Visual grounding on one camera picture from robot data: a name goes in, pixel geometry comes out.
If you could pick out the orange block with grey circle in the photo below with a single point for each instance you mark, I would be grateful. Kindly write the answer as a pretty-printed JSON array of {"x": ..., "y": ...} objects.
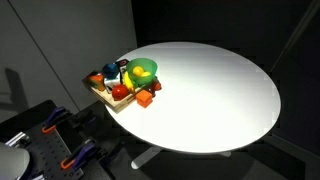
[{"x": 97, "y": 82}]

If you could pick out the blue block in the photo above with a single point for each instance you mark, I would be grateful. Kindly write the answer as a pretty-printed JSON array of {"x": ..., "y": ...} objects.
[{"x": 110, "y": 70}]

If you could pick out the grey rounded robot base cover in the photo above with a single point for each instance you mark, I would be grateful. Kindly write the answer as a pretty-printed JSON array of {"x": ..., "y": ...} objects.
[{"x": 12, "y": 162}]

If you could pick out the yellow toy banana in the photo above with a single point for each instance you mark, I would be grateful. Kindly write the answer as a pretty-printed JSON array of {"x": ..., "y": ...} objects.
[{"x": 128, "y": 83}]

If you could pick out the silver metal bracket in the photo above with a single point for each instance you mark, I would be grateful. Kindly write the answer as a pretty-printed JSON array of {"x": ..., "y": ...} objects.
[{"x": 16, "y": 139}]

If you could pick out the green translucent bowl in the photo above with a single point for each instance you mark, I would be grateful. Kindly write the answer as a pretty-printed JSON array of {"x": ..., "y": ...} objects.
[{"x": 148, "y": 64}]

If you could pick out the wooden tray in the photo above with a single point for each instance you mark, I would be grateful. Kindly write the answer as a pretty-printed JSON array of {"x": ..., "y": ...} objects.
[{"x": 116, "y": 105}]

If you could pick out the plain orange block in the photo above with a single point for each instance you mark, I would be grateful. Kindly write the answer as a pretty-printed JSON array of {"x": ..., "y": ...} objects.
[{"x": 144, "y": 99}]

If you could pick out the white table legs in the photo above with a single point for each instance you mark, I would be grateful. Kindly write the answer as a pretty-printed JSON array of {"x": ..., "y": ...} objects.
[{"x": 143, "y": 158}]

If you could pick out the red block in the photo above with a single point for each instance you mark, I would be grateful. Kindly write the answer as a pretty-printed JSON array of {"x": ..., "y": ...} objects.
[{"x": 120, "y": 92}]

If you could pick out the black letter block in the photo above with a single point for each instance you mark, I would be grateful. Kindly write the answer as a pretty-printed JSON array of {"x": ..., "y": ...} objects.
[{"x": 122, "y": 62}]

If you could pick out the dark red toy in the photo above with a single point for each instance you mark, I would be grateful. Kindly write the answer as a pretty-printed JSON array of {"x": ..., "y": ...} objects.
[{"x": 157, "y": 86}]

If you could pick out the black perforated mounting board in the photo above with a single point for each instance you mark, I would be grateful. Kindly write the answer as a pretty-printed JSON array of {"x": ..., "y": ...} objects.
[{"x": 50, "y": 150}]

